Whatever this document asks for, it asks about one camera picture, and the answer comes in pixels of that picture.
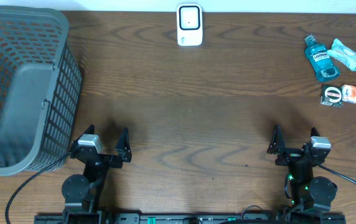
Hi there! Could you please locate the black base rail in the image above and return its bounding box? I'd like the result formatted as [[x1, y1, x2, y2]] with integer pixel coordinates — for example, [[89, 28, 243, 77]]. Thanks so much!
[[34, 210, 346, 224]]

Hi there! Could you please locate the white barcode scanner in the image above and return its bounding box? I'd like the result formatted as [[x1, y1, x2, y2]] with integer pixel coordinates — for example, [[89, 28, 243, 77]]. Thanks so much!
[[176, 3, 204, 47]]

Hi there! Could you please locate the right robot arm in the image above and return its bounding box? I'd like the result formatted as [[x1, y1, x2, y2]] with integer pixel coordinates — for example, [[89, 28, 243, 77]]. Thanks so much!
[[267, 125, 337, 214]]

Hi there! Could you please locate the teal Listerine mouthwash bottle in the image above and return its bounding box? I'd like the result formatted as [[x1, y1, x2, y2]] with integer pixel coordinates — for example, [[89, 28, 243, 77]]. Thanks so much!
[[304, 34, 340, 82]]

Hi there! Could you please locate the grey plastic shopping basket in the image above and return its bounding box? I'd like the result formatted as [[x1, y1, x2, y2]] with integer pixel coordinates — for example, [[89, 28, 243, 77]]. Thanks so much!
[[0, 6, 83, 176]]

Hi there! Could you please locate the mint green wipes pack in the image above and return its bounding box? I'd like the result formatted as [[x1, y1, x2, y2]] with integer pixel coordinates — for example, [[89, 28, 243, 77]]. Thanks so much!
[[327, 39, 356, 72]]

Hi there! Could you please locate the green Zam-Buk ointment tin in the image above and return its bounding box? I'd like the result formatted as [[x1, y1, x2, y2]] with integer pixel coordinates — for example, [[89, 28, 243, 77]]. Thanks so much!
[[320, 85, 343, 108]]

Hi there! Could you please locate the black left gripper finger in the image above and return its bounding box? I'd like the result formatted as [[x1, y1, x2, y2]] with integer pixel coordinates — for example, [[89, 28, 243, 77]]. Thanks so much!
[[77, 124, 95, 143], [115, 128, 132, 162]]

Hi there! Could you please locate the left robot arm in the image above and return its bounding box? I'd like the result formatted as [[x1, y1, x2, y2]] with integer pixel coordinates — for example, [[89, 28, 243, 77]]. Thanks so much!
[[62, 125, 132, 213]]

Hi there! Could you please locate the orange small sachet packet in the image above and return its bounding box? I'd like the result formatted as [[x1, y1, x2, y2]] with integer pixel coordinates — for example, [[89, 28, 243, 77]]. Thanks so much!
[[341, 85, 356, 104]]

